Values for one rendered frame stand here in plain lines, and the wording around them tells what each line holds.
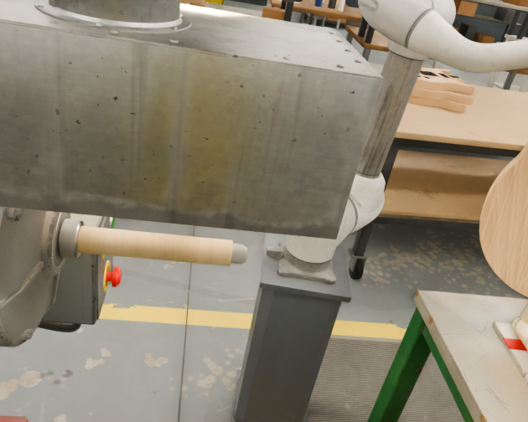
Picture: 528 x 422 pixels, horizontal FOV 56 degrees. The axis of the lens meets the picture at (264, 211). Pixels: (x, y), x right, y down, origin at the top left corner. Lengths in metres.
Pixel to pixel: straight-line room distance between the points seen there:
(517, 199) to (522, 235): 0.06
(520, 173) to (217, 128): 0.56
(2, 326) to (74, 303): 0.40
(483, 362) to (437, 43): 0.69
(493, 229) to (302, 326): 0.87
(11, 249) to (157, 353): 1.69
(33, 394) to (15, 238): 1.58
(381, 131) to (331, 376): 1.15
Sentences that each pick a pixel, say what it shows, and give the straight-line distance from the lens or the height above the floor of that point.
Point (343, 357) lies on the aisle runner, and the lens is 2.34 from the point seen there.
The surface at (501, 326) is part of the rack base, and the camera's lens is 1.22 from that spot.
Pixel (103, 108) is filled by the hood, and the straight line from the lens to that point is 0.38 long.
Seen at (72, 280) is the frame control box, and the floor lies 1.03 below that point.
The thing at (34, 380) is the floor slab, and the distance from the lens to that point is 2.14.
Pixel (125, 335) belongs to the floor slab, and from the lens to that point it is 2.26.
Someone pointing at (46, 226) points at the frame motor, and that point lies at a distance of 0.59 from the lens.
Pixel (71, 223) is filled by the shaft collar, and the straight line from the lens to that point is 0.62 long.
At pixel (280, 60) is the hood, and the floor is 1.53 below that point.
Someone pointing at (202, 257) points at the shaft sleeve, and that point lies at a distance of 0.60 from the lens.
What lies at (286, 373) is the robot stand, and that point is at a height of 0.33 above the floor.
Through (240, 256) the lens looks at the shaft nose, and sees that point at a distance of 0.61.
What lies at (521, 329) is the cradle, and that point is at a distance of 1.19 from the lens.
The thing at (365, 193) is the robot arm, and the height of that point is 0.94.
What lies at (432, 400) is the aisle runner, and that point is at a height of 0.00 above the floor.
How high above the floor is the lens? 1.61
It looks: 30 degrees down
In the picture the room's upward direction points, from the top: 11 degrees clockwise
